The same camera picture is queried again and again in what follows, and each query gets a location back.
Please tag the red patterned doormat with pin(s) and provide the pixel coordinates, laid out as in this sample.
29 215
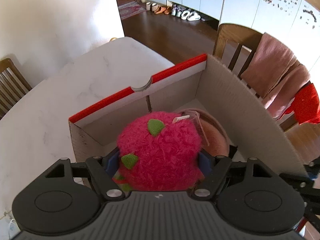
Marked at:
130 9

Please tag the dark brown furry scarf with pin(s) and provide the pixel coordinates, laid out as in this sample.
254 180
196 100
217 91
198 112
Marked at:
232 151

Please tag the pink fleece hat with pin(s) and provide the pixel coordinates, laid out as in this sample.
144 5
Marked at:
214 138

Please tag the red white cardboard box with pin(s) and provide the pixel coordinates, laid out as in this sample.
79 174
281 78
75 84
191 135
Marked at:
125 90

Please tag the near wooden chair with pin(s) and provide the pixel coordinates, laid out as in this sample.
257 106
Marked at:
244 37

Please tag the white refrigerator with magnets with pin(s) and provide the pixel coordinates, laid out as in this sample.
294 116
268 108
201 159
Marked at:
293 22

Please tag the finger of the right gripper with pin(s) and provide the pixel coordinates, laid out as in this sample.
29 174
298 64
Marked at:
305 186

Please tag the wooden chair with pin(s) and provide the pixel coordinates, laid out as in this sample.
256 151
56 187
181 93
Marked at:
13 86
244 37

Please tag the far wooden chair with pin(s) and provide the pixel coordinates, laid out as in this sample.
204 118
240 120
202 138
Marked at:
13 86

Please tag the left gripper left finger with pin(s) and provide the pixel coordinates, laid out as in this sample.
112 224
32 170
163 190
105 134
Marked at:
101 171

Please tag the row of shoes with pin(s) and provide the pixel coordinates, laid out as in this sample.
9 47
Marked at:
176 10

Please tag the pink fuzzy strawberry plush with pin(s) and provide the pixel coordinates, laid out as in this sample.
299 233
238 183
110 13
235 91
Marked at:
158 152

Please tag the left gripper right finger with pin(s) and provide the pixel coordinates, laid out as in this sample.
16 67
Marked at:
214 170

